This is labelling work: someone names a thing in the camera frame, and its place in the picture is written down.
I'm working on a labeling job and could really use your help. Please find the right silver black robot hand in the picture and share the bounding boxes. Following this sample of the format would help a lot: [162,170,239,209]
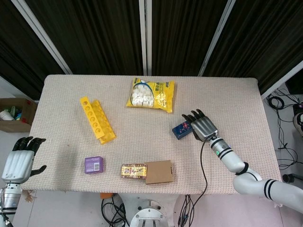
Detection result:
[181,109,219,142]

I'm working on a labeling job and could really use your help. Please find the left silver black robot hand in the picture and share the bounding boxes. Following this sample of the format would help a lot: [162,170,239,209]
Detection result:
[1,136,47,184]

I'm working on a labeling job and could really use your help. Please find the small blue box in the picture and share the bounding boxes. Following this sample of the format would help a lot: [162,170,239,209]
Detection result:
[172,121,193,140]

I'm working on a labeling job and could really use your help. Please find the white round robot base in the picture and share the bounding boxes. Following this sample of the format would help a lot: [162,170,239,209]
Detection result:
[129,200,170,227]

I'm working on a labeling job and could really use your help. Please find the cardboard box with items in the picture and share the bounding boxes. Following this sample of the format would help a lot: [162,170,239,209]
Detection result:
[0,97,38,133]

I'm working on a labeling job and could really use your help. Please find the white paper cup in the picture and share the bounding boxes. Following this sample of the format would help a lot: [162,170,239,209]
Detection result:
[0,110,15,121]

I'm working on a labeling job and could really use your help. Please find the yellow bag of sugar cubes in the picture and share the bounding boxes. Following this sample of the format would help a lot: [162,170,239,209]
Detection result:
[125,77,175,114]

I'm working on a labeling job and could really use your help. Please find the brown cardboard box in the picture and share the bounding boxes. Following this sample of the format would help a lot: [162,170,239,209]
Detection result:
[143,160,175,185]

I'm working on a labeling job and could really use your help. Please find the beige woven tablecloth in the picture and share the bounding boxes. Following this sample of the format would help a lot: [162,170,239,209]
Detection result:
[20,74,285,196]

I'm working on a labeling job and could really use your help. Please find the purple cardboard box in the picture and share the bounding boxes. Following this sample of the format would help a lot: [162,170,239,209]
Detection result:
[84,156,105,175]

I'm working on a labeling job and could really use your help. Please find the red and gold box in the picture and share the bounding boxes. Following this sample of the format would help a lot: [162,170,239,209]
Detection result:
[121,163,148,179]

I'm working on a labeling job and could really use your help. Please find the yellow plastic test tube rack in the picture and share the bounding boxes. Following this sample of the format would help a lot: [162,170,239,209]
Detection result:
[80,96,117,145]

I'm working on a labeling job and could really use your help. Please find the white and black shoe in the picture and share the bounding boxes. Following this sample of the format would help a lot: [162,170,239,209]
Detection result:
[293,113,303,137]

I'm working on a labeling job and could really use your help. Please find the dark pleated curtain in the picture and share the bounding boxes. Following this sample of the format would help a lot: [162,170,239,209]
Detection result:
[151,0,229,76]
[0,0,65,100]
[208,0,303,95]
[23,0,145,75]

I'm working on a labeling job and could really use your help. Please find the black cylindrical floor object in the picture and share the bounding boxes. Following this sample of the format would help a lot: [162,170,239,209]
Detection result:
[283,174,303,183]

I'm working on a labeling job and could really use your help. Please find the black cable of right hand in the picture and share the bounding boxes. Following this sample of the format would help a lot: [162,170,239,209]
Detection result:
[178,135,217,227]

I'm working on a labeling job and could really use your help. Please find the black cables by desk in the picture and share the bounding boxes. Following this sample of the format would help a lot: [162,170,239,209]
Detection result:
[266,88,303,171]

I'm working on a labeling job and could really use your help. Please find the white metal frame post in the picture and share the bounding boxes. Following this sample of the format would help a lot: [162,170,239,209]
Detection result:
[138,0,152,76]
[260,60,303,100]
[10,0,73,75]
[197,0,237,77]

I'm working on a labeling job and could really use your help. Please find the tangle of black floor cables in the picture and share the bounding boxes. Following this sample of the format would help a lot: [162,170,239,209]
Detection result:
[101,197,130,227]

